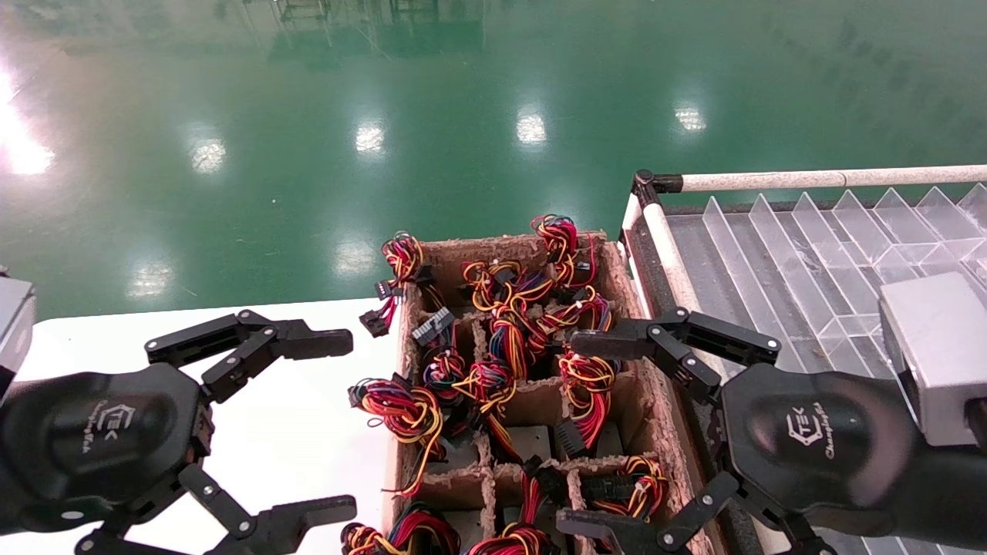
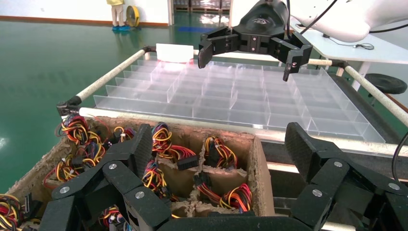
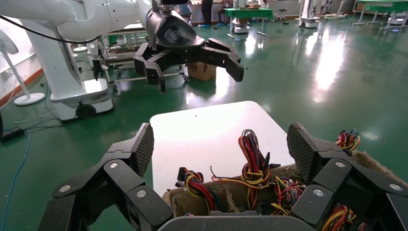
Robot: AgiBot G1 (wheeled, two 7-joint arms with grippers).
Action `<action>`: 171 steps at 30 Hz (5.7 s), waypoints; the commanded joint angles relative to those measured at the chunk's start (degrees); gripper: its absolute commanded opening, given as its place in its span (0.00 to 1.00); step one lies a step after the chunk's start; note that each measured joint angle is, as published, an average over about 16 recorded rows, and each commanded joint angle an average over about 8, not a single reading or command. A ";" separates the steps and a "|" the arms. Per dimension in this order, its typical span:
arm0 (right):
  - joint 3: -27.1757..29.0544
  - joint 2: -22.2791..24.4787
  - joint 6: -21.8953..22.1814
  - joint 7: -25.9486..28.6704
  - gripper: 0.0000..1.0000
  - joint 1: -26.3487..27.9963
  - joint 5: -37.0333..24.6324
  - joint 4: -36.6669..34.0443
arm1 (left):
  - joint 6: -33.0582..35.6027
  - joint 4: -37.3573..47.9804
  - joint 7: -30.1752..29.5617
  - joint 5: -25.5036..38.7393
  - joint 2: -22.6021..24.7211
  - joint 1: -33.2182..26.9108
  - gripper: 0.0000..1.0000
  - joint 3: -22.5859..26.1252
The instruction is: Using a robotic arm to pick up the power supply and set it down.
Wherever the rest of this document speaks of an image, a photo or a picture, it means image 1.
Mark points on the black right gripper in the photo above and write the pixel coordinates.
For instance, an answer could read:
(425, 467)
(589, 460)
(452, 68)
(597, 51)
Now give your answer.
(817, 443)

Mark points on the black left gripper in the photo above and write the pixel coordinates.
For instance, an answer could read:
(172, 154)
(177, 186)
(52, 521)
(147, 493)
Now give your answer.
(100, 439)

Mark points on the brown cardboard divider box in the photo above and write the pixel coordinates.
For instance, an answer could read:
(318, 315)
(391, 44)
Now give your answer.
(540, 402)

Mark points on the clear plastic divider tray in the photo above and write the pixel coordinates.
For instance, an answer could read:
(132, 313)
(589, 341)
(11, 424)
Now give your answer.
(810, 270)

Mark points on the black pipe corner connector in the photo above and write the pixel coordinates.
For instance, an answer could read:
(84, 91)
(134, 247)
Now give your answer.
(648, 185)

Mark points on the short white rack pipe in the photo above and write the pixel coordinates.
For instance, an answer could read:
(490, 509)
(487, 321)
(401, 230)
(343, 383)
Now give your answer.
(817, 179)

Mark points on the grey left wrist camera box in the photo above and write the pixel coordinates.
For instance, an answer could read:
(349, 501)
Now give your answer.
(15, 331)

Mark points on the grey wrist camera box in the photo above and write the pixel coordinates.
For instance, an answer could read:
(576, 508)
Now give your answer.
(937, 362)
(15, 331)

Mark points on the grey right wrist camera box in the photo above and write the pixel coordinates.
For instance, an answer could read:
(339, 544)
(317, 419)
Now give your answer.
(937, 362)

